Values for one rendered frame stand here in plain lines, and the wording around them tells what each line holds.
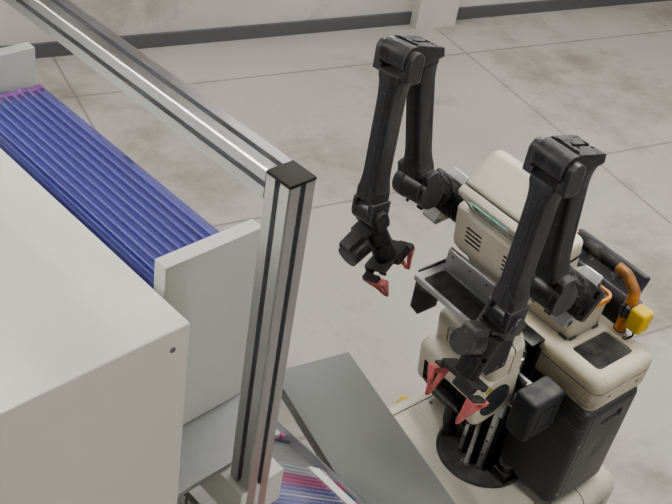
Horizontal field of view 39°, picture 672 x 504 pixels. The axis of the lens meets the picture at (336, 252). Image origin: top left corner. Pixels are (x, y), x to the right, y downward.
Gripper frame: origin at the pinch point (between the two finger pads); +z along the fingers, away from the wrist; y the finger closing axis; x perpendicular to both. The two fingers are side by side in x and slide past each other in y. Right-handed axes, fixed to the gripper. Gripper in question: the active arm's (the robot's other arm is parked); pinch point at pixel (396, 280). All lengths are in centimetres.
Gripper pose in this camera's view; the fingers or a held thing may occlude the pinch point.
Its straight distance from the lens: 238.7
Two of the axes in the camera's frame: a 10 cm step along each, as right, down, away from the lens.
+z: 3.2, 6.9, 6.5
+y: -5.8, 6.8, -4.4
